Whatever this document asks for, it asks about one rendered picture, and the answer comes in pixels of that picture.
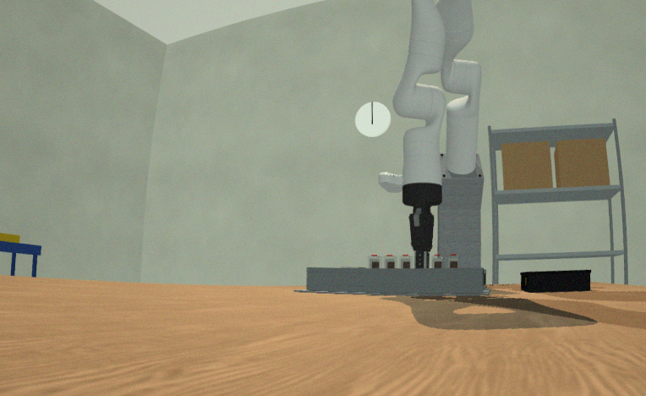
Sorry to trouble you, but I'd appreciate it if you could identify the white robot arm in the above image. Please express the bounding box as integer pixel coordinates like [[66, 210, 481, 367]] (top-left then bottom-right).
[[379, 0, 482, 193]]

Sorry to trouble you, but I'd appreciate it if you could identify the black parts tray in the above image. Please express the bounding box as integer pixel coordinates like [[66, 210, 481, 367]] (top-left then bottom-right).
[[520, 270, 591, 293]]

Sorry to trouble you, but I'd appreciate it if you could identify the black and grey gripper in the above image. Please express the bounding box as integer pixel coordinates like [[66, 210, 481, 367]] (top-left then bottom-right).
[[402, 183, 442, 268]]

